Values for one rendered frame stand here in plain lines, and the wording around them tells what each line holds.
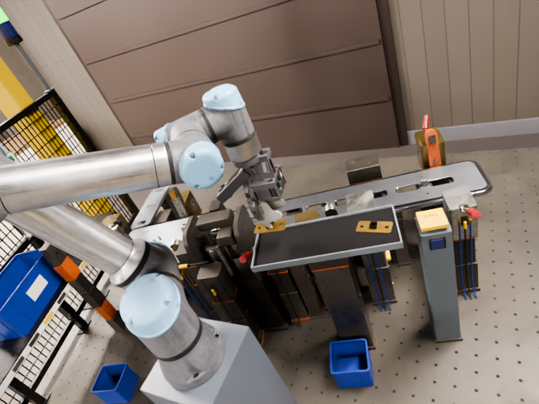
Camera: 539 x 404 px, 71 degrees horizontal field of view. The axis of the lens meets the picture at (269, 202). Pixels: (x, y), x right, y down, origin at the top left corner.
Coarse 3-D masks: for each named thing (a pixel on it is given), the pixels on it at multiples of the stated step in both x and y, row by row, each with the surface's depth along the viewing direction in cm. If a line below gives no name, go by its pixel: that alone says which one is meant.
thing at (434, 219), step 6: (432, 210) 89; (438, 210) 88; (420, 216) 89; (426, 216) 88; (432, 216) 87; (438, 216) 87; (444, 216) 86; (420, 222) 87; (426, 222) 87; (432, 222) 86; (438, 222) 85; (444, 222) 85; (420, 228) 87; (426, 228) 86; (432, 228) 85; (438, 228) 85
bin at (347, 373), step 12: (336, 348) 114; (348, 348) 113; (360, 348) 112; (336, 360) 114; (348, 360) 116; (360, 360) 114; (336, 372) 105; (348, 372) 104; (360, 372) 103; (372, 372) 109; (348, 384) 108; (360, 384) 108; (372, 384) 107
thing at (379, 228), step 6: (360, 222) 94; (366, 222) 93; (372, 222) 91; (378, 222) 92; (384, 222) 91; (390, 222) 90; (360, 228) 92; (366, 228) 91; (372, 228) 90; (378, 228) 90; (384, 228) 89; (390, 228) 89
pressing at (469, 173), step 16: (464, 160) 124; (400, 176) 129; (416, 176) 126; (432, 176) 123; (448, 176) 120; (464, 176) 118; (480, 176) 115; (320, 192) 138; (336, 192) 134; (352, 192) 131; (416, 192) 120; (432, 192) 117; (480, 192) 110; (288, 208) 136; (304, 208) 133; (400, 208) 116; (160, 224) 158; (176, 224) 153; (256, 224) 135; (160, 240) 148
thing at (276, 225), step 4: (276, 220) 97; (280, 220) 96; (284, 220) 95; (260, 224) 98; (272, 224) 95; (276, 224) 95; (280, 224) 95; (284, 224) 94; (256, 228) 97; (260, 228) 96; (264, 228) 96; (268, 228) 95; (272, 228) 95; (276, 228) 94; (280, 228) 93; (284, 228) 93; (256, 232) 96; (260, 232) 95; (264, 232) 95
